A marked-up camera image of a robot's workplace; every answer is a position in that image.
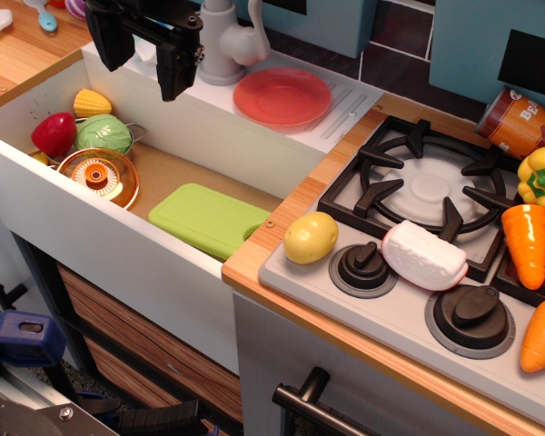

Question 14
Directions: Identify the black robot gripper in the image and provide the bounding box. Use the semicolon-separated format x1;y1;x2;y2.
84;0;203;102

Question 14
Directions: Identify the yellow toy potato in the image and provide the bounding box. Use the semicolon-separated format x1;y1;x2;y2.
282;212;339;264

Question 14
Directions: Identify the red plastic plate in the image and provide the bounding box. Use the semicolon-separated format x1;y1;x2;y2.
233;67;332;128

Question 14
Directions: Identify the toy milk carton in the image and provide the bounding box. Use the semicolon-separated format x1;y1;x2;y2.
134;35;157;66

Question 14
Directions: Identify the yellow toy corn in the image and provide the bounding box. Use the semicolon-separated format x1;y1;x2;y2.
73;89;113;118

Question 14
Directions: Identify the silver metal pot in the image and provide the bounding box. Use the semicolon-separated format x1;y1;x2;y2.
29;122;147;168

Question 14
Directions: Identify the grey toy faucet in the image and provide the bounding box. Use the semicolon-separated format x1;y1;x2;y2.
199;0;272;86

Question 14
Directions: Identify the pink striped toy ball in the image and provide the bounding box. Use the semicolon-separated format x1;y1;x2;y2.
64;0;86;20

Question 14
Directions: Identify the green toy cabbage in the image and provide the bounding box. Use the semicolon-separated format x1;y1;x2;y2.
74;114;133;154

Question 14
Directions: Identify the light blue toy spoon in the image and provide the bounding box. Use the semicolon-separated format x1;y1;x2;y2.
23;0;58;33

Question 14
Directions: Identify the red toy pepper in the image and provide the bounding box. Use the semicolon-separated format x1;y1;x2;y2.
31;112;77;157

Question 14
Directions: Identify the orange transparent pot lid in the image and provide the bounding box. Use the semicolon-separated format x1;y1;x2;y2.
56;148;140;209

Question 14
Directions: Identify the green plastic cutting board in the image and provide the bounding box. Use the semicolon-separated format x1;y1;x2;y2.
148;183;270;261

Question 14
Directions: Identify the left black stove knob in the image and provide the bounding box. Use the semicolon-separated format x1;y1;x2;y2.
329;242;398;299

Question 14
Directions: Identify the black stove knob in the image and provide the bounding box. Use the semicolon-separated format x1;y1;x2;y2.
424;284;516;360
329;242;398;299

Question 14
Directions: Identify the blue clamp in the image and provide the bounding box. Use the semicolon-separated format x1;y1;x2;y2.
0;310;66;367

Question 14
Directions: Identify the black stove grate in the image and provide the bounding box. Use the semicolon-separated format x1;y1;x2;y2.
317;116;519;282

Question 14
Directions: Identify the white toy fish slice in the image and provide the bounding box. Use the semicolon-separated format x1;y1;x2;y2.
381;221;469;292

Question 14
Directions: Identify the orange toy beans can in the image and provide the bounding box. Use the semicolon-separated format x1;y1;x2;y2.
475;88;545;160

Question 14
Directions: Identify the yellow toy bell pepper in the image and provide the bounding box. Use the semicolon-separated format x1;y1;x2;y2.
518;147;545;208

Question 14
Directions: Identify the upright orange toy carrot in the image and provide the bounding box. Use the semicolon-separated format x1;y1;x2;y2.
501;204;545;291

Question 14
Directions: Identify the right black stove knob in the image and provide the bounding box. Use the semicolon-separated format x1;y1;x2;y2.
424;284;516;360

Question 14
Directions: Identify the lower orange toy carrot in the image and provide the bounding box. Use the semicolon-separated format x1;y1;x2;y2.
520;301;545;372

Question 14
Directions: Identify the black oven door handle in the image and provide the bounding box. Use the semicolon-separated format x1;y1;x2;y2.
272;367;374;435

